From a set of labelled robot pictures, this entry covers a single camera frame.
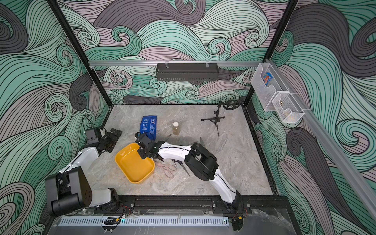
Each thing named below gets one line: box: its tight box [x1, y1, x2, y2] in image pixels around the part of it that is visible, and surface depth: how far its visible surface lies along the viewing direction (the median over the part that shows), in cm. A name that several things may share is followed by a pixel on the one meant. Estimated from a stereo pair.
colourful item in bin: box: [262, 71, 274, 86], surface depth 86 cm
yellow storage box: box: [114, 142, 155, 184], surface depth 87 cm
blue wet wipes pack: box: [139, 115, 158, 141], surface depth 106 cm
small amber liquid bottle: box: [172, 121, 181, 136], surface depth 99 cm
